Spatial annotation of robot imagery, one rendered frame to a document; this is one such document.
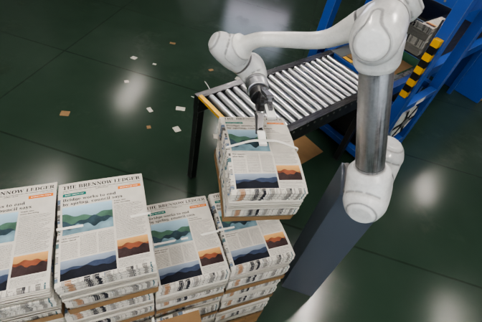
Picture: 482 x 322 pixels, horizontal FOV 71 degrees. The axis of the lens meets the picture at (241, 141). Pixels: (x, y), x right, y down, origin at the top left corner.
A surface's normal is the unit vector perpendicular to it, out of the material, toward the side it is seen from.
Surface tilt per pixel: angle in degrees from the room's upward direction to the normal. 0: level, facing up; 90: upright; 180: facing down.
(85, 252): 1
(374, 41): 85
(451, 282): 0
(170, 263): 0
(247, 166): 10
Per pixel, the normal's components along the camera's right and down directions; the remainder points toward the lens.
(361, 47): -0.44, 0.46
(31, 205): 0.15, -0.68
